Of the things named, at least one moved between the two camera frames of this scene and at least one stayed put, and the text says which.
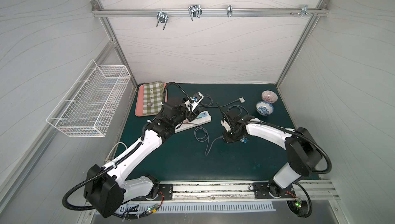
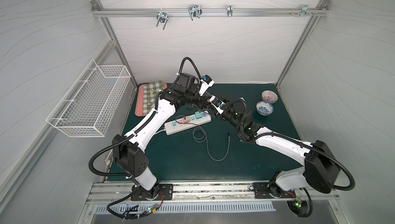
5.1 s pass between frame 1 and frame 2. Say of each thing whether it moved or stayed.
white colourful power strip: stayed
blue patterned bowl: stayed
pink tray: stayed
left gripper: moved
